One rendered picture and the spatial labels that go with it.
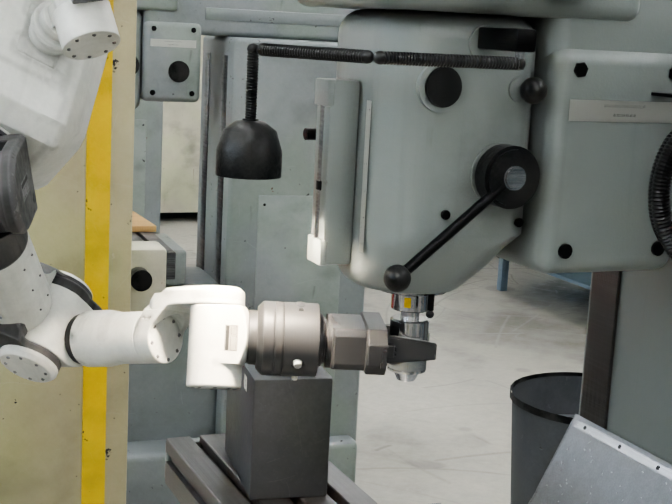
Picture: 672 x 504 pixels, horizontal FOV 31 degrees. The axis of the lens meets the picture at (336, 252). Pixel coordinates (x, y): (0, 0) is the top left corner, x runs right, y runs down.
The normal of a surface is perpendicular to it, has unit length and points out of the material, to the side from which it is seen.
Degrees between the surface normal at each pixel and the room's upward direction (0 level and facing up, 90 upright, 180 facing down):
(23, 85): 58
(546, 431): 94
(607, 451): 63
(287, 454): 90
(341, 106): 90
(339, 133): 90
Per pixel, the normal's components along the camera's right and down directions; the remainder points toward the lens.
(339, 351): 0.07, 0.18
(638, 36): 0.40, 0.18
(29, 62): 0.59, -0.37
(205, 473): 0.05, -0.98
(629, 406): -0.92, 0.03
